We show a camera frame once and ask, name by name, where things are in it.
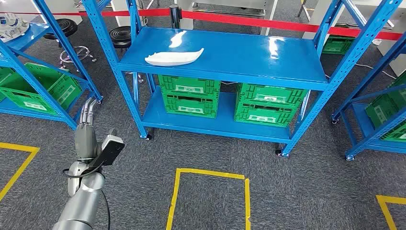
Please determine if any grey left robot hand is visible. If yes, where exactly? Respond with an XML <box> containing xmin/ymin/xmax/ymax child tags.
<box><xmin>74</xmin><ymin>96</ymin><xmax>119</xmax><ymax>162</ymax></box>

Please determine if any white curved plastic part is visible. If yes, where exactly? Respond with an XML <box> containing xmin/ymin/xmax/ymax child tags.
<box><xmin>144</xmin><ymin>47</ymin><xmax>205</xmax><ymax>67</ymax></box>

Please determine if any open green plastic crate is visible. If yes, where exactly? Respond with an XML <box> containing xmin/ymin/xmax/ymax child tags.
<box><xmin>364</xmin><ymin>71</ymin><xmax>406</xmax><ymax>143</ymax></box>
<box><xmin>0</xmin><ymin>62</ymin><xmax>83</xmax><ymax>116</ymax></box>

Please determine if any yellow floor tape square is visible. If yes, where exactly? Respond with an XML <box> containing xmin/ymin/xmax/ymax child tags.
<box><xmin>165</xmin><ymin>168</ymin><xmax>251</xmax><ymax>230</ymax></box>

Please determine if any black stool chrome base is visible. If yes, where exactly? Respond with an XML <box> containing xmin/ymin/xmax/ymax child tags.
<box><xmin>43</xmin><ymin>18</ymin><xmax>98</xmax><ymax>71</ymax></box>
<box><xmin>109</xmin><ymin>25</ymin><xmax>144</xmax><ymax>84</ymax></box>

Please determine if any blue rack holding hubcap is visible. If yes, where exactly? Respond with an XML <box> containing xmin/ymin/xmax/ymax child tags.
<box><xmin>0</xmin><ymin>0</ymin><xmax>104</xmax><ymax>131</ymax></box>

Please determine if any silver hubcap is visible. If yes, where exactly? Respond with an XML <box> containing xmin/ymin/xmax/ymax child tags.
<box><xmin>0</xmin><ymin>12</ymin><xmax>30</xmax><ymax>43</ymax></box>

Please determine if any wide blue steel rack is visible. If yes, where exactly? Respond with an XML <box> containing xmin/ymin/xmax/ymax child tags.
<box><xmin>81</xmin><ymin>0</ymin><xmax>404</xmax><ymax>159</ymax></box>

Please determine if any red barrier belt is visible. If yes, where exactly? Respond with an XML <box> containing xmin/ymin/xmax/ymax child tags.
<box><xmin>0</xmin><ymin>8</ymin><xmax>406</xmax><ymax>41</ymax></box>

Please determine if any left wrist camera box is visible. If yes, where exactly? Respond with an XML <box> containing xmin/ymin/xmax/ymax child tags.
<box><xmin>88</xmin><ymin>134</ymin><xmax>125</xmax><ymax>168</ymax></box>

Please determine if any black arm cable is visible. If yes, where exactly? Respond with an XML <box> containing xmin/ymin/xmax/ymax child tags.
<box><xmin>62</xmin><ymin>166</ymin><xmax>111</xmax><ymax>230</ymax></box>

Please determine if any black stanchion post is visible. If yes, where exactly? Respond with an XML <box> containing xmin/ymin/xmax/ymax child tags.
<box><xmin>169</xmin><ymin>3</ymin><xmax>183</xmax><ymax>30</ymax></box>

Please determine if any white floor cable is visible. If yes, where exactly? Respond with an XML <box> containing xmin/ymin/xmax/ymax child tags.
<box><xmin>354</xmin><ymin>63</ymin><xmax>398</xmax><ymax>80</ymax></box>

